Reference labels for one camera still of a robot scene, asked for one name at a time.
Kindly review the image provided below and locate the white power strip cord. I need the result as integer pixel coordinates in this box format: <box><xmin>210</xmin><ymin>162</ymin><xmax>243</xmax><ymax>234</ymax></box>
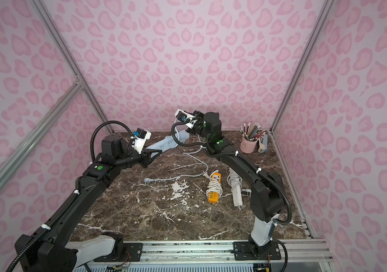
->
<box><xmin>226</xmin><ymin>167</ymin><xmax>256</xmax><ymax>198</ymax></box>

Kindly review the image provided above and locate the orange strip white cord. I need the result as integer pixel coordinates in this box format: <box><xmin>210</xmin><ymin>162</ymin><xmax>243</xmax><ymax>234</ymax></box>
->
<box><xmin>203</xmin><ymin>169</ymin><xmax>224</xmax><ymax>199</ymax></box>

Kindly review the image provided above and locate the white power strip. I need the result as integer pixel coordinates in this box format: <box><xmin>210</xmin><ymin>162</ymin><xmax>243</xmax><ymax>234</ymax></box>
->
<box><xmin>227</xmin><ymin>168</ymin><xmax>243</xmax><ymax>207</ymax></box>

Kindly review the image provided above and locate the orange power strip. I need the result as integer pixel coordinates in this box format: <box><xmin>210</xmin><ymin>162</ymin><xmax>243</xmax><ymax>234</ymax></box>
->
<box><xmin>206</xmin><ymin>170</ymin><xmax>223</xmax><ymax>204</ymax></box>

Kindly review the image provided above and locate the light blue power strip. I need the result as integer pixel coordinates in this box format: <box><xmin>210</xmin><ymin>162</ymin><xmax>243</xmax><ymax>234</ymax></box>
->
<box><xmin>147</xmin><ymin>130</ymin><xmax>190</xmax><ymax>153</ymax></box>

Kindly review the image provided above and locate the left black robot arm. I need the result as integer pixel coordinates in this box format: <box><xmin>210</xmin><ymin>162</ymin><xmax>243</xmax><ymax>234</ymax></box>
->
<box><xmin>7</xmin><ymin>120</ymin><xmax>162</xmax><ymax>272</ymax></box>

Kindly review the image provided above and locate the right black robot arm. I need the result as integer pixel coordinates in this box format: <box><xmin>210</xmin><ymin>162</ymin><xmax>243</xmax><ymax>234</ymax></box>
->
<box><xmin>171</xmin><ymin>109</ymin><xmax>292</xmax><ymax>247</ymax></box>

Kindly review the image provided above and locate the pink pencil cup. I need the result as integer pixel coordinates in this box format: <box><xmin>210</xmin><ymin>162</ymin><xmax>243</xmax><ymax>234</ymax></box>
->
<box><xmin>240</xmin><ymin>137</ymin><xmax>258</xmax><ymax>154</ymax></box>

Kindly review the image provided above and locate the bundle of pencils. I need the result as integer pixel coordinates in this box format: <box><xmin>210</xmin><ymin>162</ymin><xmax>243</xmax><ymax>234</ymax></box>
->
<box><xmin>240</xmin><ymin>122</ymin><xmax>267</xmax><ymax>142</ymax></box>

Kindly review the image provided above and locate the blue beige pencil sharpener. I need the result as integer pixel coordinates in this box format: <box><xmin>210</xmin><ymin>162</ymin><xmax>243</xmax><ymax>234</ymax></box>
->
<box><xmin>258</xmin><ymin>134</ymin><xmax>268</xmax><ymax>154</ymax></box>

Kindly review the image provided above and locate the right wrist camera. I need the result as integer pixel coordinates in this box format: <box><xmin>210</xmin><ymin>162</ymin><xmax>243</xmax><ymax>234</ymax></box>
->
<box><xmin>175</xmin><ymin>109</ymin><xmax>196</xmax><ymax>129</ymax></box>

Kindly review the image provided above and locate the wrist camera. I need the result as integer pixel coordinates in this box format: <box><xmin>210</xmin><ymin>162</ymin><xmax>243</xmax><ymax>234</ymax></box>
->
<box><xmin>132</xmin><ymin>128</ymin><xmax>151</xmax><ymax>154</ymax></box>
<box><xmin>175</xmin><ymin>109</ymin><xmax>196</xmax><ymax>129</ymax></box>

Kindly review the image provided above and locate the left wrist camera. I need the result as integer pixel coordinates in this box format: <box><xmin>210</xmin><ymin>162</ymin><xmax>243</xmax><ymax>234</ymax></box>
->
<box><xmin>132</xmin><ymin>128</ymin><xmax>151</xmax><ymax>154</ymax></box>

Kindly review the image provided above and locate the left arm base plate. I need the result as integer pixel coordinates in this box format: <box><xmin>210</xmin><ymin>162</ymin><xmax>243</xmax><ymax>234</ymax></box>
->
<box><xmin>93</xmin><ymin>243</ymin><xmax>143</xmax><ymax>263</ymax></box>

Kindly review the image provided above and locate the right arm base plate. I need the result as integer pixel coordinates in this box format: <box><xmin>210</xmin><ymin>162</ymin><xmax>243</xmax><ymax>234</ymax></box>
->
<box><xmin>232</xmin><ymin>241</ymin><xmax>282</xmax><ymax>261</ymax></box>

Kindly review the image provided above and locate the aluminium front rail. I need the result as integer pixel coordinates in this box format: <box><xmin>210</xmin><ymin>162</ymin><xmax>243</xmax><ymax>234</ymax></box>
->
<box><xmin>65</xmin><ymin>236</ymin><xmax>333</xmax><ymax>267</ymax></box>

